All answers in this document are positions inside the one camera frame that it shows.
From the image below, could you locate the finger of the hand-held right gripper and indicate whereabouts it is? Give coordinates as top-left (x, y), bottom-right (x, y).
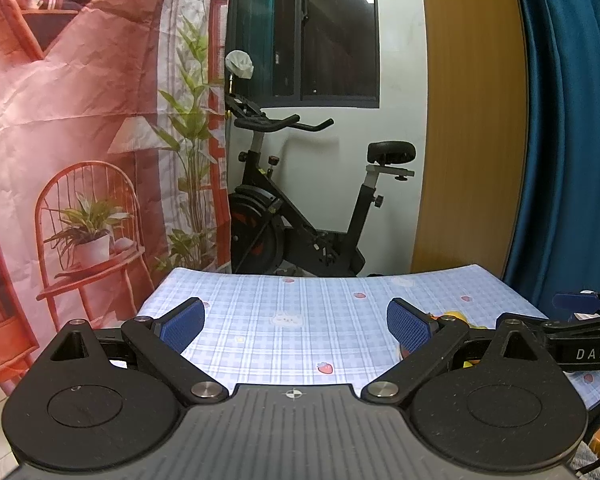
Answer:
top-left (540, 312), bottom-right (600, 342)
top-left (553, 288), bottom-right (600, 314)

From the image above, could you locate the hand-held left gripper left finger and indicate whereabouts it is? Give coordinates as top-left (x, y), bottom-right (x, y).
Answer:
top-left (34, 297), bottom-right (230, 407)

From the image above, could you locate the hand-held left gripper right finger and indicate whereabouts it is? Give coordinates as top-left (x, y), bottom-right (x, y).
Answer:
top-left (361, 297), bottom-right (565, 407)

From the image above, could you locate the black exercise bike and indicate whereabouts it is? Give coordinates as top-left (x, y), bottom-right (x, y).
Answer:
top-left (225, 95), bottom-right (416, 278)

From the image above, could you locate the blue curtain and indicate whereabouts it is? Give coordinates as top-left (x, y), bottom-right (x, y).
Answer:
top-left (502, 0), bottom-right (600, 321)

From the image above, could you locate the wooden door panel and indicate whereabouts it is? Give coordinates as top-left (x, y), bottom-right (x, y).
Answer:
top-left (412, 0), bottom-right (528, 281)

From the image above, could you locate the printed backdrop cloth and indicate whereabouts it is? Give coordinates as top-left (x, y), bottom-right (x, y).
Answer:
top-left (0, 0), bottom-right (232, 396)

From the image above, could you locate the dark window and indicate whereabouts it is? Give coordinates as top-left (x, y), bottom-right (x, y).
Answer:
top-left (230, 0), bottom-right (381, 108)

